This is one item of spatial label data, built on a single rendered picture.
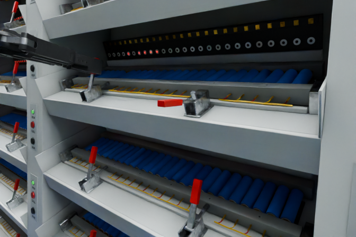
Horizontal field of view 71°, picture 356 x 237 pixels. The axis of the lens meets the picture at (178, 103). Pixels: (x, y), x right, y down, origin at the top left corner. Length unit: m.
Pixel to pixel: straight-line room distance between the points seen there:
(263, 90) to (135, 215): 0.30
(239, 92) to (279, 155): 0.11
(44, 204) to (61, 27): 0.45
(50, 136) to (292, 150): 0.58
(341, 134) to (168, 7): 0.28
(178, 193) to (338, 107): 0.30
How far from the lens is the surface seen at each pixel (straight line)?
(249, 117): 0.32
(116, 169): 0.58
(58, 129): 0.73
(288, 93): 0.34
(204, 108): 0.35
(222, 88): 0.38
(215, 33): 0.50
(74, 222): 0.78
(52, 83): 0.71
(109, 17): 0.50
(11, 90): 0.93
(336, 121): 0.28
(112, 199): 0.53
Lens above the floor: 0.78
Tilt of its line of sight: 4 degrees down
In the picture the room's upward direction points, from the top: 2 degrees clockwise
